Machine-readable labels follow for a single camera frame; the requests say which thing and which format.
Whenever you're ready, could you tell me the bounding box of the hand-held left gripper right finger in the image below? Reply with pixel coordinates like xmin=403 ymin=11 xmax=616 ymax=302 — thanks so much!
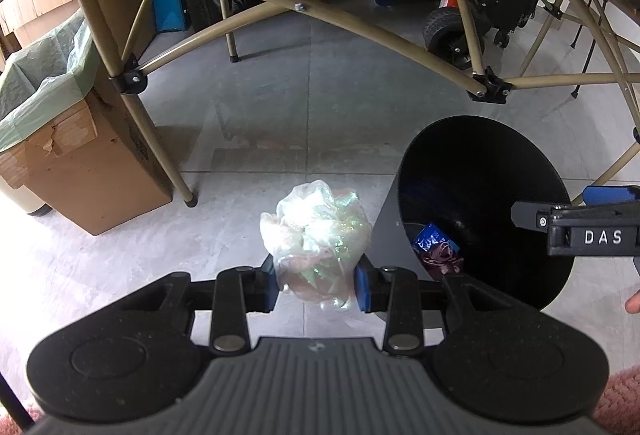
xmin=353 ymin=255 xmax=538 ymax=356

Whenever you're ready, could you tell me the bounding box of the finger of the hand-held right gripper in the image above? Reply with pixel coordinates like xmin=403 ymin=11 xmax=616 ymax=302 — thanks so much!
xmin=511 ymin=201 xmax=571 ymax=232
xmin=581 ymin=184 xmax=640 ymax=206

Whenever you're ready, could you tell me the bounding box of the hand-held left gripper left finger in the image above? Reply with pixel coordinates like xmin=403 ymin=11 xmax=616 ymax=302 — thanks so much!
xmin=117 ymin=255 xmax=279 ymax=355

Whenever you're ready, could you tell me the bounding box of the translucent plastic bag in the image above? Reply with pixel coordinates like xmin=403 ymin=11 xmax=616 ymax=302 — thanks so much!
xmin=259 ymin=180 xmax=373 ymax=312

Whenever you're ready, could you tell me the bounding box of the black round trash bin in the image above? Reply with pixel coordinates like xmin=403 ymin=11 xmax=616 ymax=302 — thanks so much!
xmin=372 ymin=115 xmax=574 ymax=318

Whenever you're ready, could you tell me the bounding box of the blue packet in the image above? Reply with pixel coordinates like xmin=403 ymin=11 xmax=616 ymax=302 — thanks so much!
xmin=411 ymin=222 xmax=461 ymax=256

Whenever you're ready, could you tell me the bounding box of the black tripod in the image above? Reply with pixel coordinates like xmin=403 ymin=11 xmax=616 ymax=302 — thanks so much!
xmin=567 ymin=0 xmax=608 ymax=98

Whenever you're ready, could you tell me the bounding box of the pink fleece clothing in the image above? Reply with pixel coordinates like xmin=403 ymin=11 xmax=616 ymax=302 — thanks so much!
xmin=597 ymin=365 xmax=640 ymax=435

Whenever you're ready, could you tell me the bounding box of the black wagon wheel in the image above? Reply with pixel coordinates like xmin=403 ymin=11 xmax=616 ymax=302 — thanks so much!
xmin=422 ymin=8 xmax=486 ymax=71

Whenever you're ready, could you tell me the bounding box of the cardboard box with liner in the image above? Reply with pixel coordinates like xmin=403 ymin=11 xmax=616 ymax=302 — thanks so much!
xmin=0 ymin=10 xmax=173 ymax=236

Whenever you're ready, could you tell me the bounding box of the olive slatted folding table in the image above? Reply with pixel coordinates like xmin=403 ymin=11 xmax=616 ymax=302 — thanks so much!
xmin=0 ymin=0 xmax=640 ymax=208

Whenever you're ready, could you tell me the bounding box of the beige round container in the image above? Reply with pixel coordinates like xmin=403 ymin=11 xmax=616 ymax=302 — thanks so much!
xmin=0 ymin=180 xmax=53 ymax=217

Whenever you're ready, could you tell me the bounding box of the green plastic liner bag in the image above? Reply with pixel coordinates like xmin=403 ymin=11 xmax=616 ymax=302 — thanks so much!
xmin=0 ymin=10 xmax=98 ymax=151

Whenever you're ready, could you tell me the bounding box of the plain cardboard box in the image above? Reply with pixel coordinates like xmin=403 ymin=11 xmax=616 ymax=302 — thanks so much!
xmin=0 ymin=0 xmax=87 ymax=47

